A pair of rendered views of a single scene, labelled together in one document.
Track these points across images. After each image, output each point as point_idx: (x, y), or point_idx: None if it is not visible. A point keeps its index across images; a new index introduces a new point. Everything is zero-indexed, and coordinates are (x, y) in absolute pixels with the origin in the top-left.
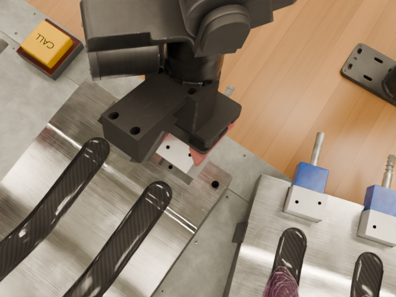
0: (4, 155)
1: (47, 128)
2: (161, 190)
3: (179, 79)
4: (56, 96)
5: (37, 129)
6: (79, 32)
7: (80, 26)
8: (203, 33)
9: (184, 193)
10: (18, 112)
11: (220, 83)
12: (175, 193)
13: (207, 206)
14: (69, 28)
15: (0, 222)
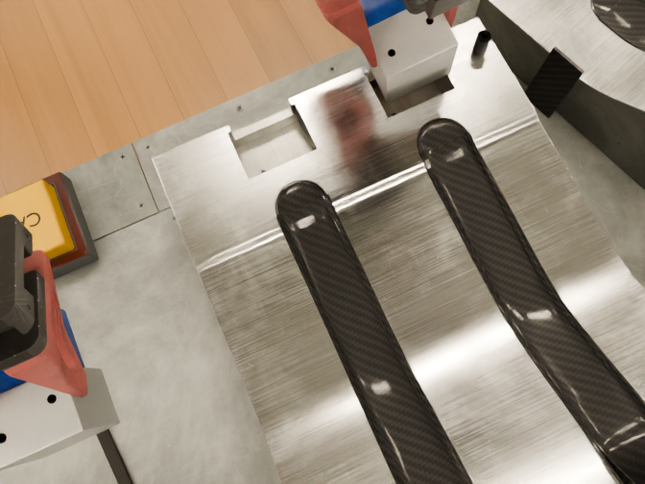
0: (182, 418)
1: (204, 273)
2: (437, 137)
3: None
4: (130, 270)
5: (169, 333)
6: (35, 175)
7: (26, 168)
8: None
9: (465, 102)
10: (115, 352)
11: (277, 5)
12: (457, 114)
13: (507, 77)
14: (16, 189)
15: (341, 442)
